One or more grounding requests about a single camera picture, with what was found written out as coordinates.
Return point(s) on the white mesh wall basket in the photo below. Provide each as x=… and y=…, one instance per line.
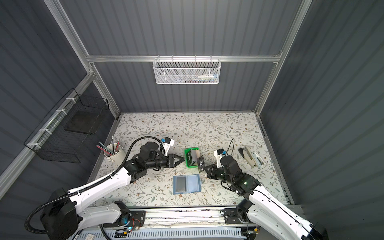
x=185, y=71

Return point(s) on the green plastic card tray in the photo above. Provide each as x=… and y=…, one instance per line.
x=186, y=152

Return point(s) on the black VIP card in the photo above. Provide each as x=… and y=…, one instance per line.
x=180, y=184

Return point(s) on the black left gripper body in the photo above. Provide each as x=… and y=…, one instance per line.
x=162, y=161

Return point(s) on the white pencil cup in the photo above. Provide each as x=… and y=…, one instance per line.
x=118, y=158

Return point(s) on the black wire basket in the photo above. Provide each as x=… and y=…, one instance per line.
x=70, y=133

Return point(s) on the white tube in basket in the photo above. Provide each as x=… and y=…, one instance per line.
x=209, y=77

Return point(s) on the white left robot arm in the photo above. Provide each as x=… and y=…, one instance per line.
x=73, y=213

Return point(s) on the blue leather card holder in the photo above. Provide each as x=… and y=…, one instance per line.
x=193, y=184

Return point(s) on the stack of cards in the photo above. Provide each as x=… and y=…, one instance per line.
x=192, y=157

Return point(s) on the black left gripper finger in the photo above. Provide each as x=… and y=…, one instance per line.
x=178, y=163
x=179, y=158

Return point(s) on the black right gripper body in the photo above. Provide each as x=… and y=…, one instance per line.
x=218, y=173

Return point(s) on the green pencil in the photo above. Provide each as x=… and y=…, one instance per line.
x=104, y=148

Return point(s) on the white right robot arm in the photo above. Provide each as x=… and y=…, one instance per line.
x=260, y=207

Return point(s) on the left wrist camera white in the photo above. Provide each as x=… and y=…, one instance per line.
x=167, y=143

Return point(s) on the beige black stapler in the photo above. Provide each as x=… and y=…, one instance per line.
x=246, y=154

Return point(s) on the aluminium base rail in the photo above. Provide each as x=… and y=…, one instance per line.
x=187, y=217

